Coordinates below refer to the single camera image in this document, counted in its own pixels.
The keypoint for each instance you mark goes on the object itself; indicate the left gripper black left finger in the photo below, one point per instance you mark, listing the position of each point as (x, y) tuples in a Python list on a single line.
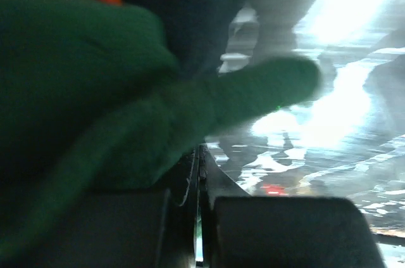
[(153, 227)]

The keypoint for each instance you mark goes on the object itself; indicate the black marbled table mat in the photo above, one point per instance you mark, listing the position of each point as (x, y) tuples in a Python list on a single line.
[(348, 139)]

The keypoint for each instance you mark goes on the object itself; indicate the dark t shirt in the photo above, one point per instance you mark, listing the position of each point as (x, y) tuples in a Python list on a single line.
[(91, 98)]

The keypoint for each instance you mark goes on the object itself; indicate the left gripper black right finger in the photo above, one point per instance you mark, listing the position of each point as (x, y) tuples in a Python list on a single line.
[(240, 230)]

